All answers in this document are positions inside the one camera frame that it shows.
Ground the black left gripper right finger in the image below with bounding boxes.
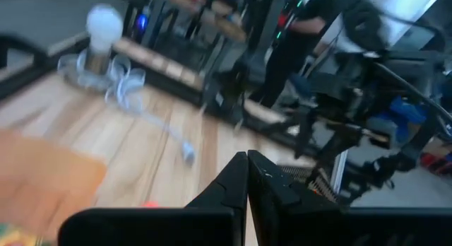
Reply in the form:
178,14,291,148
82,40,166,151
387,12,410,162
248,149,452,246

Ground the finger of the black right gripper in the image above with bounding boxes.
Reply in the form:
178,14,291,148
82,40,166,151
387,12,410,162
295,110,318,160
307,132,358,190

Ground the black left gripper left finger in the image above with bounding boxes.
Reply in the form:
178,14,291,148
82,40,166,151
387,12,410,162
57,152,248,246

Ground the person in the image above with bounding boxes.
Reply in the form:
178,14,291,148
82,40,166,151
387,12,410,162
249,0,354,111

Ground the blue plastic container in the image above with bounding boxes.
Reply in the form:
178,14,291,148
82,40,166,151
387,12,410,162
367,95,429,144

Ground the orange translucent plastic bin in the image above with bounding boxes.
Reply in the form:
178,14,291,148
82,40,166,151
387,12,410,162
0,128,108,240

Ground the white light bulb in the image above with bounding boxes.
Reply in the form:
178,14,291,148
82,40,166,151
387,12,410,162
85,3,125,76

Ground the black aluminium table frame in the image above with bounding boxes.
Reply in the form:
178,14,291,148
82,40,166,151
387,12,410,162
0,33,321,158

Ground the white power cable with switch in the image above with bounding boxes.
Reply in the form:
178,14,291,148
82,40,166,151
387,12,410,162
56,49,197,166

